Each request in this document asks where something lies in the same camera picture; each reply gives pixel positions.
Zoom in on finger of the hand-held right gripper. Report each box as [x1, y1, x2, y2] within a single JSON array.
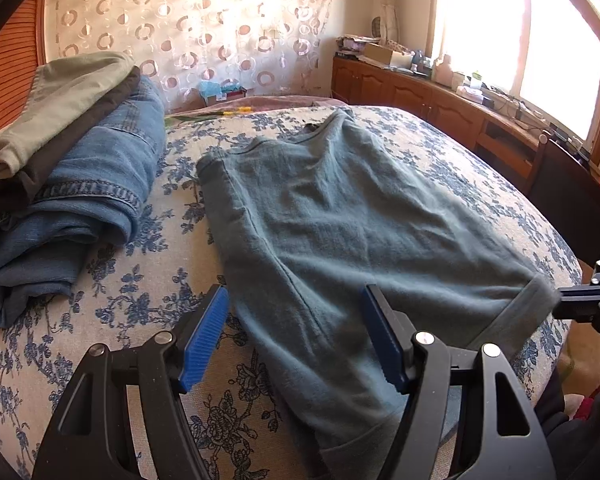
[[552, 284, 600, 321]]

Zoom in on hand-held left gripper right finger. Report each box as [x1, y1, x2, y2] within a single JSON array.
[[362, 284, 557, 480]]

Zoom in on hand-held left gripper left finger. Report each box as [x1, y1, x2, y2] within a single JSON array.
[[32, 284, 231, 480]]

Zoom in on teal-grey shirt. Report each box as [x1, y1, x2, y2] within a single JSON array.
[[196, 108, 561, 480]]

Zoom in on bed with floral sheet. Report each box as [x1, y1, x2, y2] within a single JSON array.
[[0, 105, 583, 480]]

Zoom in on dark chair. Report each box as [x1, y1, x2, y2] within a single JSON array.
[[527, 132, 600, 267]]

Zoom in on person's dark clothing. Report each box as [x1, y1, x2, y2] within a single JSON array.
[[534, 367, 600, 480]]

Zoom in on folded blue jeans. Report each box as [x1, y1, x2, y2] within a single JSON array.
[[0, 77, 167, 329]]

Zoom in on white tissue box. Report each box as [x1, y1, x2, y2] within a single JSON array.
[[455, 85, 491, 104]]

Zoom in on wooden sideboard cabinet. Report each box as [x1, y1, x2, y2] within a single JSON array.
[[331, 55, 551, 192]]

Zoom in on cardboard box with teal contents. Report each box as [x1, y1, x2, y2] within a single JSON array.
[[197, 80, 248, 107]]

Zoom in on colourful flower blanket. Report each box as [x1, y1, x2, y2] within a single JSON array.
[[165, 94, 351, 122]]

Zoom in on flat cardboard box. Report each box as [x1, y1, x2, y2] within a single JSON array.
[[362, 42, 414, 69]]

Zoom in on stack of papers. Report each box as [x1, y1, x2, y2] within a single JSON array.
[[336, 35, 381, 59]]

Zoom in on window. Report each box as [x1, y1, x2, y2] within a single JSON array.
[[430, 0, 600, 151]]

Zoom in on circle-patterned sheer curtain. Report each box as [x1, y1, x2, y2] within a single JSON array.
[[47, 0, 333, 111]]

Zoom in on wooden slatted wardrobe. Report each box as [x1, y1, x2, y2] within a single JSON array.
[[0, 0, 48, 139]]

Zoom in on beige window curtain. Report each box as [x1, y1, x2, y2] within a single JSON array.
[[372, 0, 406, 43]]

